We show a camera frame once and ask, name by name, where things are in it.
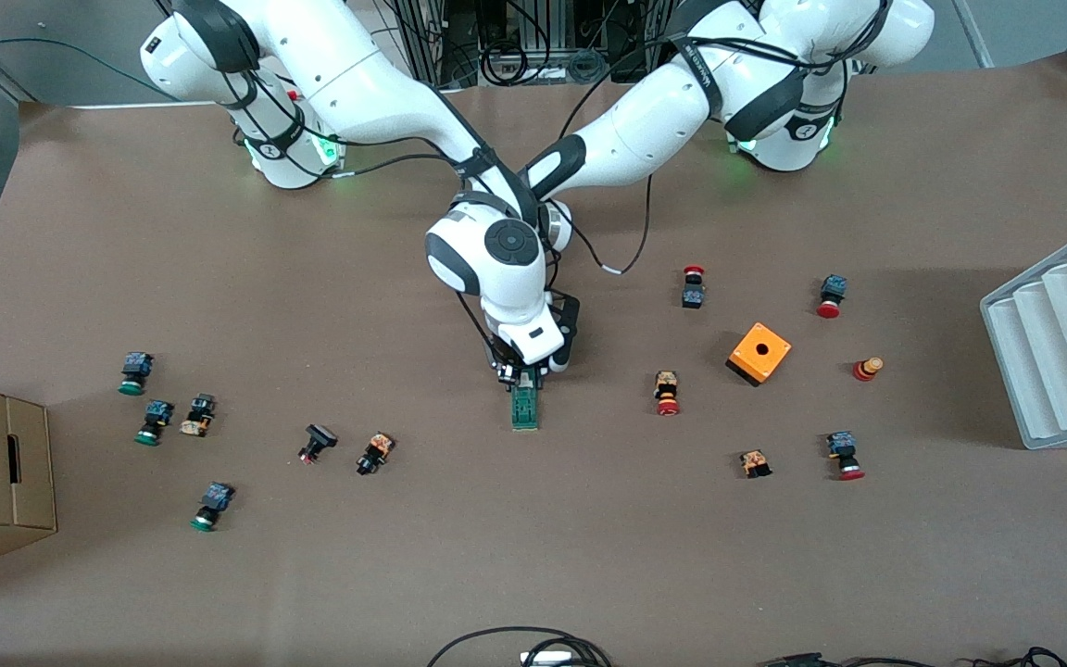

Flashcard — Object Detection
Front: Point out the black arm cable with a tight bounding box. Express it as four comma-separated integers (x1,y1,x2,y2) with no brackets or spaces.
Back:
237,65,465,182
547,171,655,277

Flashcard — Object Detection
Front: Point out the green push button blue block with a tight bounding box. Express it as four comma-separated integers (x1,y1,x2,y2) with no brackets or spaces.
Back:
189,481,236,533
118,352,156,396
133,399,175,447

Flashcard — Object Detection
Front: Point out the red mushroom button blue block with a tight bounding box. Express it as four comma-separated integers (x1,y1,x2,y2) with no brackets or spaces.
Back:
816,274,847,320
826,431,866,482

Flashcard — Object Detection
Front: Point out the thin green cable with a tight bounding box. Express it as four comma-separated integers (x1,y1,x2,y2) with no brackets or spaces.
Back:
0,37,169,101

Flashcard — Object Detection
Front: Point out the orange button enclosure box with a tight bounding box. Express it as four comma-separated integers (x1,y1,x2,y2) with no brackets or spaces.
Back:
726,321,793,387

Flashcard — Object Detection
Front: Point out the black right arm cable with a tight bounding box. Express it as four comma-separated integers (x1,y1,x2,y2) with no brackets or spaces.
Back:
237,65,465,182

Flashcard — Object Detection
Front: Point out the aluminium extrusion post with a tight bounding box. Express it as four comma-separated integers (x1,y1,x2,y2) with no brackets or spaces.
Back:
401,0,449,86

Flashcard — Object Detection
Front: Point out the black looped cable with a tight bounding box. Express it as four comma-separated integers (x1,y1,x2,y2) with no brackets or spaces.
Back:
426,626,613,667

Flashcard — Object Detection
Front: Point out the white ribbed tray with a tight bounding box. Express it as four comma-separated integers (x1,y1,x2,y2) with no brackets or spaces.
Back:
980,220,1067,451

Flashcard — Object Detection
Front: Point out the black flat push button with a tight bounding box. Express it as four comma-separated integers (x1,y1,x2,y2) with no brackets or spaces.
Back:
297,423,339,465

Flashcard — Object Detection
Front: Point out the black cable coil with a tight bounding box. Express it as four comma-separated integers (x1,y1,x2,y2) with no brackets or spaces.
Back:
480,42,531,86

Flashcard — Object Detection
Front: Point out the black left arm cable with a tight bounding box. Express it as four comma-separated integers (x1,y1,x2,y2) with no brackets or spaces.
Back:
547,171,655,277

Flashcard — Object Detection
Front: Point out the black switch orange contact block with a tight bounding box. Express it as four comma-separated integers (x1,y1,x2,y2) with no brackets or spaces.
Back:
179,393,217,437

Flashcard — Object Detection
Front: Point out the black button orange block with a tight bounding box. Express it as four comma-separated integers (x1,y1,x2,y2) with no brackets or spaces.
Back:
355,432,396,477

